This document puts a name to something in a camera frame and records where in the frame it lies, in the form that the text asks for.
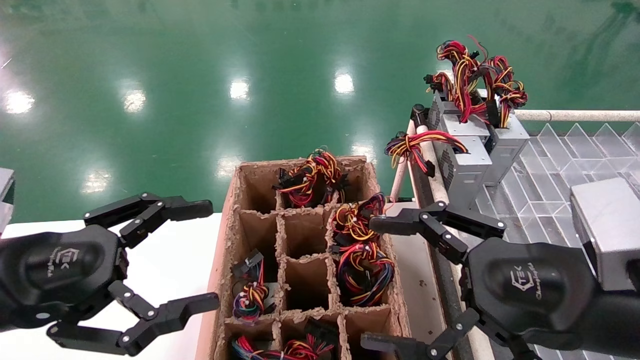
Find right middle wire bundle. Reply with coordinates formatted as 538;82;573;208
330;192;388;246

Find right lower wire bundle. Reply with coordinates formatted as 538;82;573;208
334;241;396;308

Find thick white frame tube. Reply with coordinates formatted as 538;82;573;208
416;124;496;360

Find thin pale frame tube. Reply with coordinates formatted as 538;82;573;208
389;120;417;202

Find cell wire bundle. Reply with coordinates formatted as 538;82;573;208
231;249;279;322
272;148;349;208

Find dark metal frame rail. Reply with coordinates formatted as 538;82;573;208
407;165;473;360

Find bottom left wire bundle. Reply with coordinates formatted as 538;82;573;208
231;336;278;360

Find left cell wire bundle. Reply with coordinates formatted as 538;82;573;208
231;249;279;322

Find brown cardboard divider box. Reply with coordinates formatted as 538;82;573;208
195;156;416;360

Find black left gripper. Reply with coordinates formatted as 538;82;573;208
0;192;221;357

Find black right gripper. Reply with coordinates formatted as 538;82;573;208
360;201;601;360

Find top cell wire bundle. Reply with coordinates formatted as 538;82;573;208
272;148;349;208

